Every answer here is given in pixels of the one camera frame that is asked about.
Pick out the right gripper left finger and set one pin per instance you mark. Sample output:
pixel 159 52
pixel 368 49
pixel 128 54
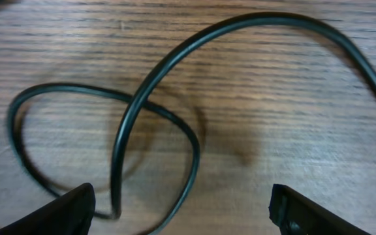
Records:
pixel 70 214

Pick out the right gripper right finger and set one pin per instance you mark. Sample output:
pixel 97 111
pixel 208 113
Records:
pixel 295 214

